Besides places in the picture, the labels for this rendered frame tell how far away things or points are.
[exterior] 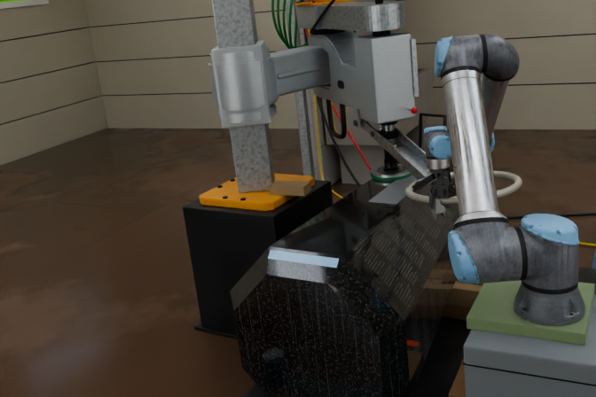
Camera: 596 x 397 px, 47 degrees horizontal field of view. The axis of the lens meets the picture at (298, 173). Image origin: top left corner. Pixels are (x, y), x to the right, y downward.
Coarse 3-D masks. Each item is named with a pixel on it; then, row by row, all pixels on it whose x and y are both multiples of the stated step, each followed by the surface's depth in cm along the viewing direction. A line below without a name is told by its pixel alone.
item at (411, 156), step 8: (360, 120) 362; (368, 128) 355; (376, 136) 348; (400, 136) 347; (384, 144) 342; (392, 144) 336; (408, 144) 341; (416, 144) 335; (392, 152) 335; (400, 152) 328; (408, 152) 337; (416, 152) 335; (424, 152) 328; (400, 160) 329; (408, 160) 322; (416, 160) 330; (424, 160) 329; (408, 168) 323; (416, 168) 315; (424, 168) 324; (416, 176) 317; (424, 176) 310
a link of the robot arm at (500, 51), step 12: (492, 36) 202; (492, 48) 200; (504, 48) 201; (492, 60) 201; (504, 60) 202; (516, 60) 205; (492, 72) 205; (504, 72) 205; (516, 72) 209; (492, 84) 214; (504, 84) 215; (492, 96) 220; (504, 96) 225; (492, 108) 227; (492, 120) 234; (492, 132) 253; (492, 144) 252
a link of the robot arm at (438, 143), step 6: (438, 132) 260; (432, 138) 255; (438, 138) 252; (444, 138) 251; (432, 144) 253; (438, 144) 252; (444, 144) 252; (450, 144) 251; (432, 150) 253; (438, 150) 252; (444, 150) 252; (450, 150) 252; (438, 156) 253; (444, 156) 253; (450, 156) 252
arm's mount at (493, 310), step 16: (496, 288) 209; (512, 288) 208; (592, 288) 203; (480, 304) 200; (496, 304) 199; (512, 304) 198; (480, 320) 192; (496, 320) 190; (512, 320) 189; (528, 336) 186; (544, 336) 184; (560, 336) 182; (576, 336) 180
